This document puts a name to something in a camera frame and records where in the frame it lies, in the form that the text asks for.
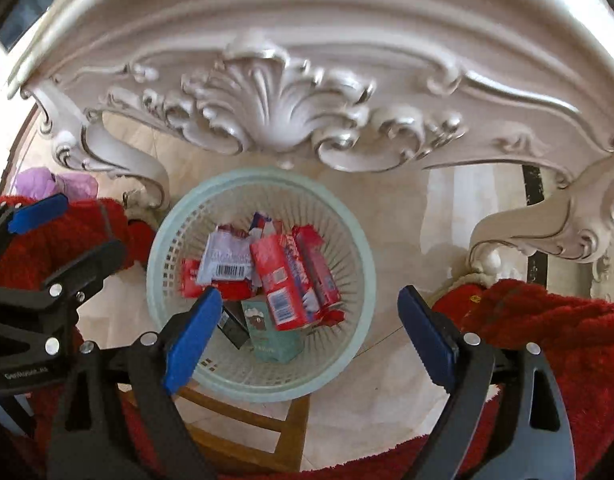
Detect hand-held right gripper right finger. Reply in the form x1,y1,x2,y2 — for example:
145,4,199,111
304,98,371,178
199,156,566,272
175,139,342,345
398,285,576,480

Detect red fuzzy pants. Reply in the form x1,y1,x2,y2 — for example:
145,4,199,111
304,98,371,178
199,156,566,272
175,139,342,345
0,195,614,480

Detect white carved table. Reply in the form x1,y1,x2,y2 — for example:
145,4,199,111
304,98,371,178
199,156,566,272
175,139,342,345
7,0,614,281

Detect white wrapper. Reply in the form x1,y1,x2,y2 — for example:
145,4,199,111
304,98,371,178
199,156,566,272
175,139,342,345
196,225,253,286

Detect black wall television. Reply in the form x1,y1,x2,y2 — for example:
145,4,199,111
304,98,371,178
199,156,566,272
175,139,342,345
0,0,83,53

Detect long red packet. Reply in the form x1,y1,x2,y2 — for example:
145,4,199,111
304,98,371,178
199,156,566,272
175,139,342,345
284,225,345,326

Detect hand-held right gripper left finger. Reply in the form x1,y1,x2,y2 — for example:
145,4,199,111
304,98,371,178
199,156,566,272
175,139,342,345
46,287,223,480

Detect teal cardboard box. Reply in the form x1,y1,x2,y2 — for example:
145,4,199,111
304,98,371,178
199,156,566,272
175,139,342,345
239,297,304,363

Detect small black box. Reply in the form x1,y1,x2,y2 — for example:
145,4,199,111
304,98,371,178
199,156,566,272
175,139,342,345
217,302,250,350

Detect purple cloth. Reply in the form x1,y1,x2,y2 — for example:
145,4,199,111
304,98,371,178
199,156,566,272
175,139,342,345
14,167,99,201

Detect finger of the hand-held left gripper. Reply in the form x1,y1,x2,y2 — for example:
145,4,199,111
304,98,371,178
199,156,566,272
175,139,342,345
0,193,69,266
0,240,125,356

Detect wooden stool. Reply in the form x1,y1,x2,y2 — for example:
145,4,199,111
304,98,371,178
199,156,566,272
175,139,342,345
122,380,313,473

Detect red cardboard box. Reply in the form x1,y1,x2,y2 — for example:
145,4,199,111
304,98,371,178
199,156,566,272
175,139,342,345
249,234,315,332

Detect pale green plastic basket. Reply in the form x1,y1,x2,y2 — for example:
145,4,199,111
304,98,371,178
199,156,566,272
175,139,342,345
146,167,378,403

